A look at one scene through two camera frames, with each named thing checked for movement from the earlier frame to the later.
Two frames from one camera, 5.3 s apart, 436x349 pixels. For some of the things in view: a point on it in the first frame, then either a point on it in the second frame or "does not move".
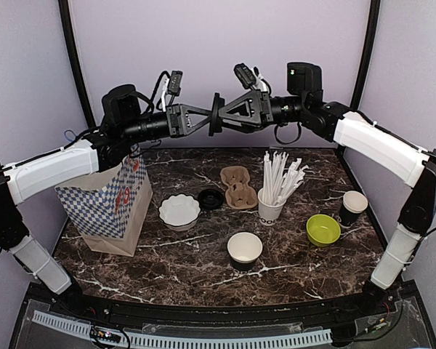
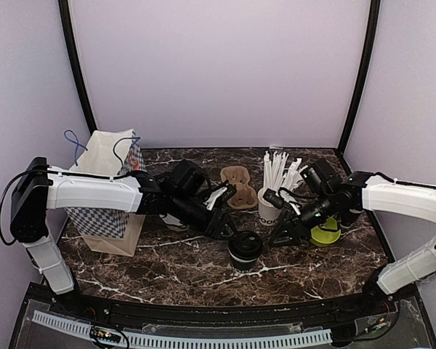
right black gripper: [263, 110] -> [291, 222]
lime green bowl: [323, 230] does not move
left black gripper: [182, 111] -> [216, 232]
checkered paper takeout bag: [110, 208] does not move
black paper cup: [354, 204] does not move
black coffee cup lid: [216, 126] -> [245, 246]
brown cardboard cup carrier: [239, 195] does not move
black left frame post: [75, 64] does not move
